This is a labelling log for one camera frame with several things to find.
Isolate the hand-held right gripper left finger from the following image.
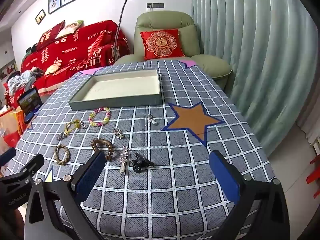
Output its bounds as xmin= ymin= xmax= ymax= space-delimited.
xmin=24 ymin=150 xmax=107 ymax=240

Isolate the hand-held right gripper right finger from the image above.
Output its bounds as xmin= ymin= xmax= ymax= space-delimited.
xmin=209 ymin=150 xmax=292 ymax=240

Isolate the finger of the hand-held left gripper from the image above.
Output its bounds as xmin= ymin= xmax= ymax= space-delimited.
xmin=10 ymin=154 xmax=44 ymax=178
xmin=0 ymin=147 xmax=17 ymax=167

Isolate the silver rhinestone hair clip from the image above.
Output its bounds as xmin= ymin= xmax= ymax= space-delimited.
xmin=119 ymin=146 xmax=132 ymax=175

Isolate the black hair claw clip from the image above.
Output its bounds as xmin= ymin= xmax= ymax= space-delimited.
xmin=132 ymin=152 xmax=155 ymax=173

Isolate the pink and yellow bead bracelet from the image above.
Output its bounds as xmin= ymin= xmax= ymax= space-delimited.
xmin=89 ymin=107 xmax=111 ymax=128

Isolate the grey-green shallow tray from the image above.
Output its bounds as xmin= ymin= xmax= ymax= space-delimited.
xmin=69 ymin=68 xmax=162 ymax=111

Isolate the pale yellow star patch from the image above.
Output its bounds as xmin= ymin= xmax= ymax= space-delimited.
xmin=45 ymin=166 xmax=55 ymax=182

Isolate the orange paper bag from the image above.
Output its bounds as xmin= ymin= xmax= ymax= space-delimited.
xmin=0 ymin=110 xmax=27 ymax=143

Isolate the grey checked tablecloth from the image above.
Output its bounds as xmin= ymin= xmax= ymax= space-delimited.
xmin=5 ymin=59 xmax=274 ymax=240

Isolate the brown star patch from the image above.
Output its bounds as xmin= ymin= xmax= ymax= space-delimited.
xmin=161 ymin=101 xmax=225 ymax=147

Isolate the pile of grey clothes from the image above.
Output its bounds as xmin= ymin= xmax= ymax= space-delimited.
xmin=7 ymin=70 xmax=44 ymax=95

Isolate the red plastic stool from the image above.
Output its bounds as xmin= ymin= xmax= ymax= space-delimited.
xmin=306 ymin=152 xmax=320 ymax=184

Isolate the beige round cushion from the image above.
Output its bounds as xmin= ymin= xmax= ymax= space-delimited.
xmin=45 ymin=64 xmax=63 ymax=75

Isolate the pink star patch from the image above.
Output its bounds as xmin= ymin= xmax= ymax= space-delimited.
xmin=177 ymin=59 xmax=197 ymax=68
xmin=79 ymin=67 xmax=103 ymax=76

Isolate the red printed sofa cover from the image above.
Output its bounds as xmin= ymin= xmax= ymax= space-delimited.
xmin=20 ymin=20 xmax=132 ymax=95

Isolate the large red pillow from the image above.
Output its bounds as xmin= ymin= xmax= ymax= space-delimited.
xmin=36 ymin=20 xmax=66 ymax=50

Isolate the narrow red pillow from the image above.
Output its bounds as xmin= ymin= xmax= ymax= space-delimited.
xmin=91 ymin=32 xmax=107 ymax=55

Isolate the white printed pillow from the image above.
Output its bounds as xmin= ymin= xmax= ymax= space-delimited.
xmin=55 ymin=20 xmax=84 ymax=39

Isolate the pale green curtain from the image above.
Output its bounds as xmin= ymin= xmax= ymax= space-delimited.
xmin=191 ymin=0 xmax=320 ymax=155

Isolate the red embroidered cushion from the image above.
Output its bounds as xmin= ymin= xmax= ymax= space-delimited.
xmin=140 ymin=29 xmax=187 ymax=61

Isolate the green armchair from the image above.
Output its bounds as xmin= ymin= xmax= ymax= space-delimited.
xmin=114 ymin=11 xmax=233 ymax=90

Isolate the gold coil bracelet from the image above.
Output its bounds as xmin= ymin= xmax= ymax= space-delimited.
xmin=90 ymin=138 xmax=117 ymax=161

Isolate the small black picture frame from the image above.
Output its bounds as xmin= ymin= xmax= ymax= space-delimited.
xmin=36 ymin=9 xmax=46 ymax=25

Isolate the camera on flexible stand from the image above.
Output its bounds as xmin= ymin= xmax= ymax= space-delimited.
xmin=114 ymin=0 xmax=137 ymax=60

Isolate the grey wall socket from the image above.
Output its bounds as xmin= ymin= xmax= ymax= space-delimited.
xmin=147 ymin=2 xmax=165 ymax=12

